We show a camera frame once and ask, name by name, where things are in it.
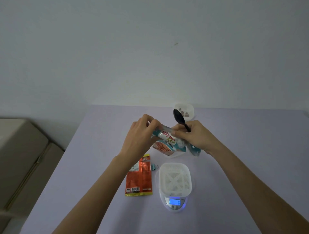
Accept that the person's right hand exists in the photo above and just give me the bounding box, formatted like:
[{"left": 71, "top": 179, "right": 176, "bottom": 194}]
[{"left": 170, "top": 120, "right": 223, "bottom": 157}]

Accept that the person's left hand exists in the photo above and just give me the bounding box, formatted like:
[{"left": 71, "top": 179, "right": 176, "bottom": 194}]
[{"left": 119, "top": 114, "right": 163, "bottom": 167}]

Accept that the black plastic spoon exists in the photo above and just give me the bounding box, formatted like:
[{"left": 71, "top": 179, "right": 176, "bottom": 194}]
[{"left": 173, "top": 109, "right": 192, "bottom": 133}]

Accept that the teal roasted almonds bag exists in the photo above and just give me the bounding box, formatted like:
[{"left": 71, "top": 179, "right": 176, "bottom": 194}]
[{"left": 150, "top": 124, "right": 201, "bottom": 158}]

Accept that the white square plastic container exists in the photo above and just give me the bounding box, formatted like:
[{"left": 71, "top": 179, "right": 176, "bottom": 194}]
[
  {"left": 155, "top": 162, "right": 195, "bottom": 198},
  {"left": 173, "top": 103, "right": 195, "bottom": 121}
]

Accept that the orange salted almonds bag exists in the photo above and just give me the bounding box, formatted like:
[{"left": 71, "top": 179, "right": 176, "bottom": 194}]
[{"left": 124, "top": 154, "right": 153, "bottom": 197}]

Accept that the white kitchen scale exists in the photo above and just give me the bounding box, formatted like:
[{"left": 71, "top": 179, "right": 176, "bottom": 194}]
[{"left": 159, "top": 193, "right": 189, "bottom": 213}]

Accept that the person's right forearm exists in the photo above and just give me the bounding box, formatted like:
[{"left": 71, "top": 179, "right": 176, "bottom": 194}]
[{"left": 209, "top": 144, "right": 309, "bottom": 234}]

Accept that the person's left forearm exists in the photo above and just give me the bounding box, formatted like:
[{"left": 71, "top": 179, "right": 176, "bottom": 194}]
[{"left": 51, "top": 155, "right": 133, "bottom": 234}]

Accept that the beige sofa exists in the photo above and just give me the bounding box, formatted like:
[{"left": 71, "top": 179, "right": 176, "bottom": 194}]
[{"left": 0, "top": 118, "right": 65, "bottom": 233}]

